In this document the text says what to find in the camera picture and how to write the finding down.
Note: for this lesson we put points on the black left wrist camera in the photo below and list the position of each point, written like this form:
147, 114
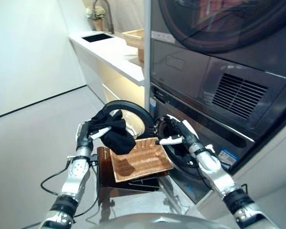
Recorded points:
94, 160

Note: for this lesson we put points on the blue energy label sticker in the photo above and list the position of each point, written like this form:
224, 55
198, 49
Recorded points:
227, 158

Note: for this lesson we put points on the brown glossy basket stand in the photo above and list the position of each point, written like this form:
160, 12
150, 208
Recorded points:
105, 176

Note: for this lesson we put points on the dark grey washing machine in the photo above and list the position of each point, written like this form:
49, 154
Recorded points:
200, 119

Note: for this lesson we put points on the white flowers in pot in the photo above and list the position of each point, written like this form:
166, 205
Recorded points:
97, 23

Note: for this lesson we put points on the wicker basket on counter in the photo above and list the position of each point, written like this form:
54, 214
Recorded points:
133, 38

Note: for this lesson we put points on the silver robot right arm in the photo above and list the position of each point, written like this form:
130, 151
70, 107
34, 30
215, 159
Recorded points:
219, 176

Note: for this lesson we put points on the grey robot torso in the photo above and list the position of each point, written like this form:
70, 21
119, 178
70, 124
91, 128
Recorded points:
162, 221

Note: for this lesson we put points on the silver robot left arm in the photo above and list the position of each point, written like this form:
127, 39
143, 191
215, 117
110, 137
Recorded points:
74, 176

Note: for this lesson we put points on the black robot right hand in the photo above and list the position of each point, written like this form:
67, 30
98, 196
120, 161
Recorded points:
189, 136

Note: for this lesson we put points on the round glass washer door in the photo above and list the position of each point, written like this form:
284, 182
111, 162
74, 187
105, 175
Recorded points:
138, 109

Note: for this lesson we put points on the dark grey stacked dryer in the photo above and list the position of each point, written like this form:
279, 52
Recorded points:
228, 71

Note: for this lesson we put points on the rectangular wicker laundry basket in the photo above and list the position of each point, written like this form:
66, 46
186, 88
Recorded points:
147, 159

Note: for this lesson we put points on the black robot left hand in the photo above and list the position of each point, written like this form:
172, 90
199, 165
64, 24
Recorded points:
84, 138

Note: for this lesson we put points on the dark arched faucet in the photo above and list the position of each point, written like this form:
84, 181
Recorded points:
110, 21

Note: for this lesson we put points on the black garment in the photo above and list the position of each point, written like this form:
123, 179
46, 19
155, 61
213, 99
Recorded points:
119, 140

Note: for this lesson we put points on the blue white QR sticker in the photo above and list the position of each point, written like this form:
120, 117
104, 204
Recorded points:
152, 104

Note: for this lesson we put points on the black counter sink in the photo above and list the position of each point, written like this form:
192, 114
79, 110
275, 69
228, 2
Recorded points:
97, 38

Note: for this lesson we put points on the white counter cabinet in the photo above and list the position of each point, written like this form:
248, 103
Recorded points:
105, 55

